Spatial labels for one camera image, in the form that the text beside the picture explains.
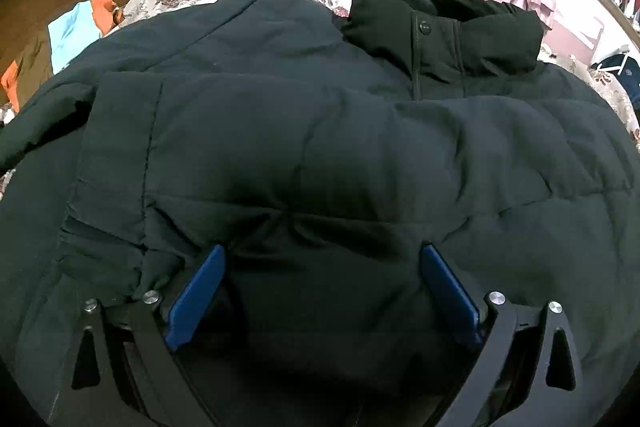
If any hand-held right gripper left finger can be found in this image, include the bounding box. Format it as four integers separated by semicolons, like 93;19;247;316
47;244;228;427

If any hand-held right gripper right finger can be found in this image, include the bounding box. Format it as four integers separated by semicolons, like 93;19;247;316
419;244;587;427

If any dark puffer jacket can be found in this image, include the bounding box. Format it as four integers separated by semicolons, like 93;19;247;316
0;0;640;427

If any dark blue backpack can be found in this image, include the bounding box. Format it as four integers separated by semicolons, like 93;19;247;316
590;52;640;110

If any light blue cloth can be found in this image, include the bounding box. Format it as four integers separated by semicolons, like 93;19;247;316
48;2;104;74

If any orange cloth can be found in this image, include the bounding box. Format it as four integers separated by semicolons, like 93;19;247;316
0;0;121;108

